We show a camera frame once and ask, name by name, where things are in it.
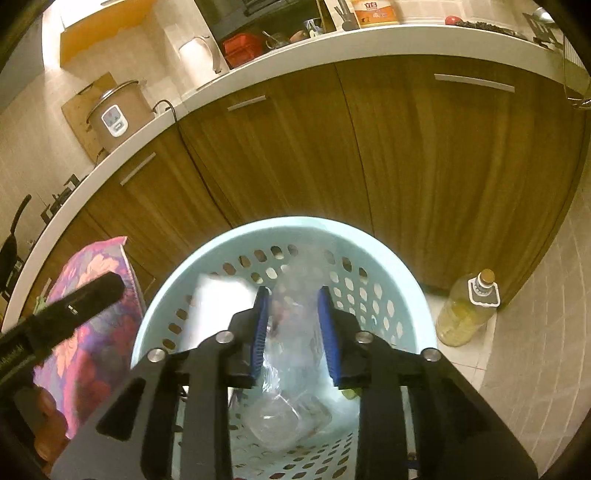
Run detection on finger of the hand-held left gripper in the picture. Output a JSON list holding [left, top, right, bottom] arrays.
[[33, 272, 126, 352]]

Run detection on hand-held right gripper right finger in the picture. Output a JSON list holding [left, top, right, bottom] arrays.
[[318, 285, 539, 480]]

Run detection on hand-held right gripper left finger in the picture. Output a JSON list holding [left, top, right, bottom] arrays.
[[51, 286, 271, 480]]

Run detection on clear plastic bag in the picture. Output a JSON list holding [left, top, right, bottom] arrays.
[[247, 249, 361, 450]]

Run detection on light blue perforated plastic basket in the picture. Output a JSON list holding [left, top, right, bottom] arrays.
[[130, 216, 438, 480]]

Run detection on person's left hand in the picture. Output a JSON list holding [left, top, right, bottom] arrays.
[[32, 385, 72, 467]]

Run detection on purple floral cloth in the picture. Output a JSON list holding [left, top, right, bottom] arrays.
[[32, 236, 151, 439]]

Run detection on white paper sheet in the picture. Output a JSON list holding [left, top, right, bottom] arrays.
[[178, 272, 259, 352]]

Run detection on black wok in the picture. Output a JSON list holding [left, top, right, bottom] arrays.
[[0, 194, 33, 298]]

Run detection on black gas stove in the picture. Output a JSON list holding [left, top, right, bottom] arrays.
[[41, 173, 89, 223]]

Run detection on yellow cooking oil bottle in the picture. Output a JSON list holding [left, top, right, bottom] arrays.
[[436, 270, 502, 347]]

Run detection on wooden kitchen base cabinets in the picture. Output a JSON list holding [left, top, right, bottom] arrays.
[[14, 55, 588, 308]]

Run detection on wooden cutting board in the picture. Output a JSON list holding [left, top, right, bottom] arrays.
[[61, 71, 122, 163]]

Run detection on brown rice cooker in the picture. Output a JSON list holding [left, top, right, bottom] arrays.
[[88, 79, 155, 153]]

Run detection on white electric kettle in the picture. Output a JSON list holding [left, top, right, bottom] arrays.
[[178, 36, 229, 88]]

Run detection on red plastic basin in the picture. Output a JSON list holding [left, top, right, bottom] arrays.
[[223, 33, 265, 68]]

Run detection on steel kitchen sink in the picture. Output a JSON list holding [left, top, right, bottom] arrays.
[[216, 17, 335, 71]]

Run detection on white kitchen countertop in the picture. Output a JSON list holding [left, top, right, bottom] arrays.
[[0, 23, 583, 326]]

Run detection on steel faucet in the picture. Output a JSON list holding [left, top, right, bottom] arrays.
[[334, 0, 361, 31]]

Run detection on yellow dish soap bottle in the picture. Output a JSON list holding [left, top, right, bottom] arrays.
[[351, 0, 400, 28]]

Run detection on dark food pile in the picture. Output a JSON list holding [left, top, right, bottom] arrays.
[[457, 20, 528, 38]]

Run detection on silver cabinet handle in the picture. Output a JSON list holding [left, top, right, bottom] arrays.
[[227, 95, 267, 112], [120, 152, 158, 186], [434, 73, 516, 92]]

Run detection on black power cord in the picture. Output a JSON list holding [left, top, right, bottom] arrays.
[[152, 99, 241, 223]]

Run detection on thin hanging wire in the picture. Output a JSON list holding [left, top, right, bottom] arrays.
[[560, 37, 591, 112]]

